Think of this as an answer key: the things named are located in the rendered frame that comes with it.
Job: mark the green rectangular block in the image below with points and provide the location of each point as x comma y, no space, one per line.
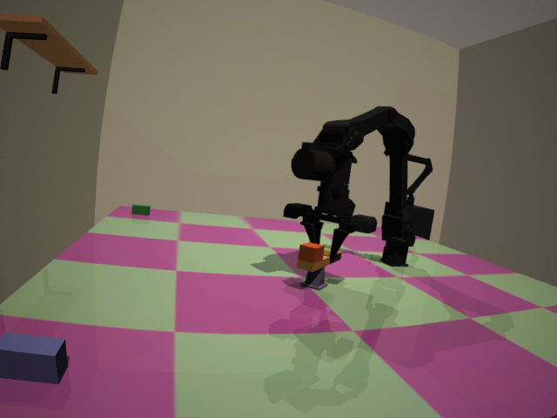
138,209

